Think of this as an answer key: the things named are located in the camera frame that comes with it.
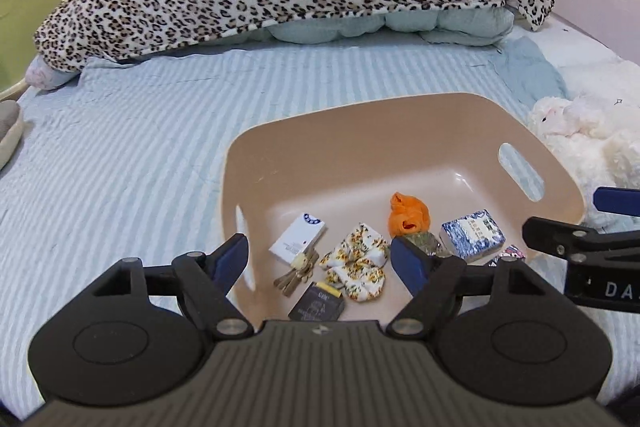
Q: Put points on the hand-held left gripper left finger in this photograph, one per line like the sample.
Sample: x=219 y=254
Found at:
x=229 y=264

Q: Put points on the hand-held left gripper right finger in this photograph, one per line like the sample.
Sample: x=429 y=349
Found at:
x=409 y=264

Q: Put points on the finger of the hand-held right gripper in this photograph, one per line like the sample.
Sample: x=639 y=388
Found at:
x=555 y=237
x=617 y=201

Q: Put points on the green snack packet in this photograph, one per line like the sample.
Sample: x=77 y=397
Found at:
x=430 y=243

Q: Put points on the orange cloth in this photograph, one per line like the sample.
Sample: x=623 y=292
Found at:
x=407 y=214

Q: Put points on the pink cartoon print box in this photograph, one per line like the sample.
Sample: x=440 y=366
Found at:
x=507 y=253

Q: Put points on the floral fabric scrunchie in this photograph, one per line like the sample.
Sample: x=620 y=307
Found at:
x=357 y=264

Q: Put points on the bunch of keys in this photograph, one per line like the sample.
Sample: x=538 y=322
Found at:
x=297 y=274

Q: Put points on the blue white tissue packet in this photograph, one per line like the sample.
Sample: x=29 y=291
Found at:
x=472 y=234

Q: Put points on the white small box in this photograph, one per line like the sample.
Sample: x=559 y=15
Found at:
x=297 y=239

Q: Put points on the black small box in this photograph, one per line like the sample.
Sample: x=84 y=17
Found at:
x=317 y=304

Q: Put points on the beige plastic storage bin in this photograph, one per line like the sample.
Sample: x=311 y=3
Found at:
x=350 y=157

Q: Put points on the white fluffy plush toy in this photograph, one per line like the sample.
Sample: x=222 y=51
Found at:
x=585 y=137

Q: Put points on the blue striped bed quilt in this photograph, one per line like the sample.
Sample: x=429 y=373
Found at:
x=125 y=167

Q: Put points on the light blue pillow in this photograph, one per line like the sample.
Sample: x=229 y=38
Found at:
x=400 y=27

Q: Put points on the grey plush toy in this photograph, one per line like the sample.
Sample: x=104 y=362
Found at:
x=9 y=132

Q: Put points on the pink floral pillow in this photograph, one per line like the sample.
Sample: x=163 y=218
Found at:
x=47 y=77

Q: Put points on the green wooden cabinet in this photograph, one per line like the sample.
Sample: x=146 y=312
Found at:
x=30 y=7

